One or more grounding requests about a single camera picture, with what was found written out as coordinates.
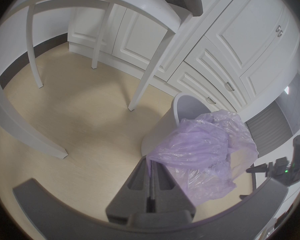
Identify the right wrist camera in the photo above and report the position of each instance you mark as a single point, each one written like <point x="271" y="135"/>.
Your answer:
<point x="280" y="163"/>

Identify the white chair with grey cushions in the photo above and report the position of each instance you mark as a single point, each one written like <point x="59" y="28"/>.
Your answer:
<point x="165" y="14"/>

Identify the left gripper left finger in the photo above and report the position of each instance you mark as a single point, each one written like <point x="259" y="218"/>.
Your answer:
<point x="130" y="196"/>

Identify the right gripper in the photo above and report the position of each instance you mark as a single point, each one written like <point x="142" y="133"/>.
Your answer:
<point x="282" y="177"/>

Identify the white wardrobe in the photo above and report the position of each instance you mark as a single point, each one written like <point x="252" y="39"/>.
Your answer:
<point x="240" y="34"/>

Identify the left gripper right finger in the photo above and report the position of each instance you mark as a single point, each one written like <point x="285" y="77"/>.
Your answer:
<point x="172" y="196"/>

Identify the white trash bin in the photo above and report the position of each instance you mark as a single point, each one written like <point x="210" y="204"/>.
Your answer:
<point x="162" y="131"/>

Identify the purple plastic bag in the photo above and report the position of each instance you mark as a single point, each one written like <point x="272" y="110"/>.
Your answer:
<point x="202" y="146"/>

